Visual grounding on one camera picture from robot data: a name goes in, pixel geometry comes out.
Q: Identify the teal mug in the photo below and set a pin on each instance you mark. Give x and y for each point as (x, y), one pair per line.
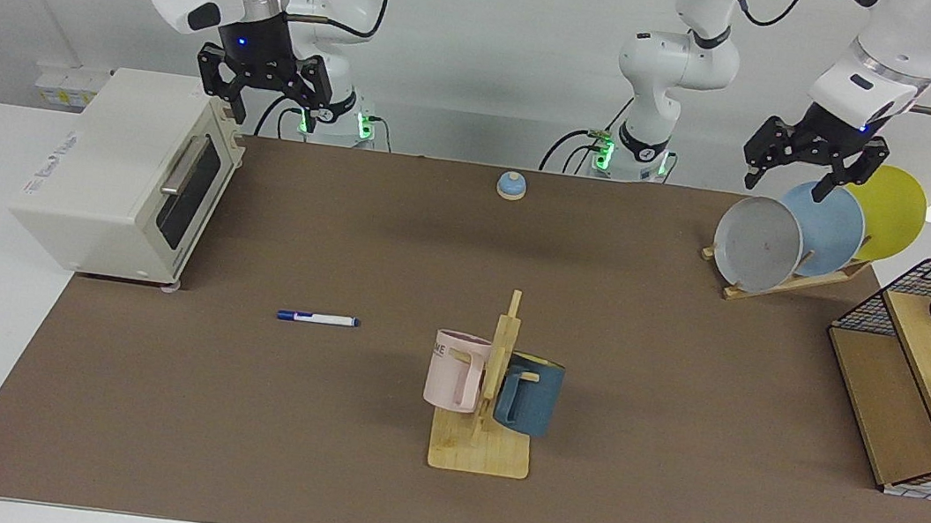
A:
(533, 399)

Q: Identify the blue and white marker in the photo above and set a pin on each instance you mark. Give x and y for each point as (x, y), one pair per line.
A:
(316, 318)

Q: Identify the wooden plate rack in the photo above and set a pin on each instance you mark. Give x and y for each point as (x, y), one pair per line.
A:
(809, 282)

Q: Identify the brown table cloth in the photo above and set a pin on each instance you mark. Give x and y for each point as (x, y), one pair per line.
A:
(319, 439)

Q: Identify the pale toaster oven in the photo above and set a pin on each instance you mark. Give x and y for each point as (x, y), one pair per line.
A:
(103, 173)

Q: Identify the yellow plate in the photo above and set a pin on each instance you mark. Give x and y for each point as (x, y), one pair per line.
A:
(893, 212)

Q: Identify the pink mug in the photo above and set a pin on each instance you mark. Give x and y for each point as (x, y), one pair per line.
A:
(447, 375)

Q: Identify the grey plate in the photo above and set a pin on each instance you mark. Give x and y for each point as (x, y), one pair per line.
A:
(756, 244)

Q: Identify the light blue plate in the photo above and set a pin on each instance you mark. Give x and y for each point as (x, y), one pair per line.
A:
(834, 227)

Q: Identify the small blue round bell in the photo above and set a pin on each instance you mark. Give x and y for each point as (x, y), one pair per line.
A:
(511, 185)

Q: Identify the wooden cup stand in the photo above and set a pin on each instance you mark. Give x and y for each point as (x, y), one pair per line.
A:
(482, 455)

